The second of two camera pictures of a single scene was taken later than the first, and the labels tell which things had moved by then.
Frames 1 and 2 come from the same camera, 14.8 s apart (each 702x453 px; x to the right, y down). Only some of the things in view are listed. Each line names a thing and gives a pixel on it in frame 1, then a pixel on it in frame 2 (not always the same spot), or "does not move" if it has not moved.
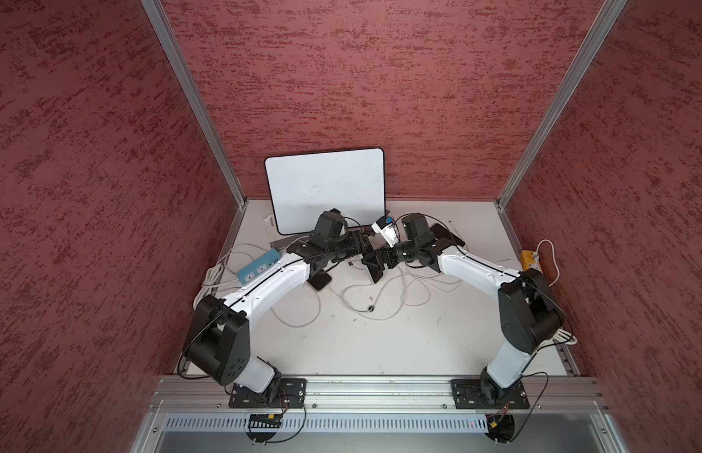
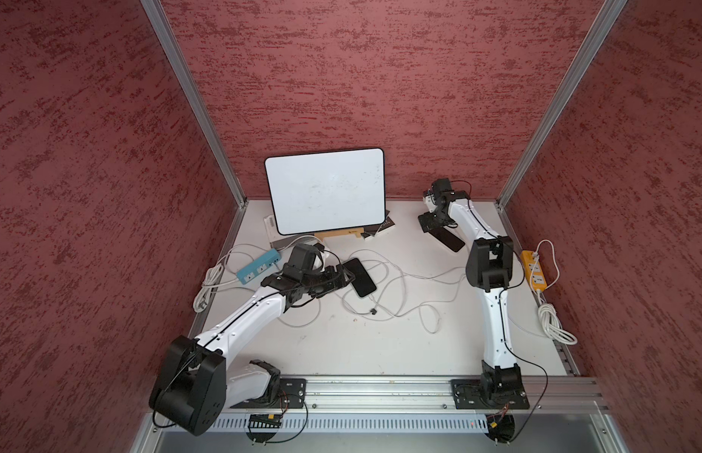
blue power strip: [266, 261] does not move
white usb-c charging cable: [306, 325] does not move
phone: [377, 241] to [362, 282]
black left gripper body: [345, 246] to [322, 281]
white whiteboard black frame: [303, 187] does not move
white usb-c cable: [367, 309] to [374, 311]
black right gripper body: [406, 249] to [437, 218]
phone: [444, 237] does not move
